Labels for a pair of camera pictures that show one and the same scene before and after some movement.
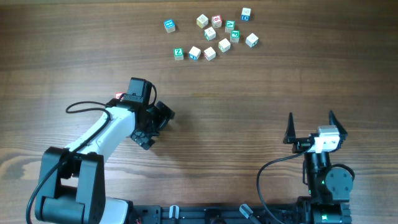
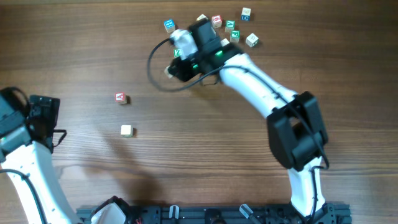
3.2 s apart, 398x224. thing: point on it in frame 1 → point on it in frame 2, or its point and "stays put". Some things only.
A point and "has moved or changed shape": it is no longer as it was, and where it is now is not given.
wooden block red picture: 209,53 has moved or changed shape
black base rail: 228,214 stays put
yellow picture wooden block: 202,20 stays put
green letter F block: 235,36 stays put
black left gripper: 144,140 → 43,113
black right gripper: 302,145 → 179,71
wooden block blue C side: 245,14 stays put
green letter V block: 230,25 stays put
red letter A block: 117,95 stays put
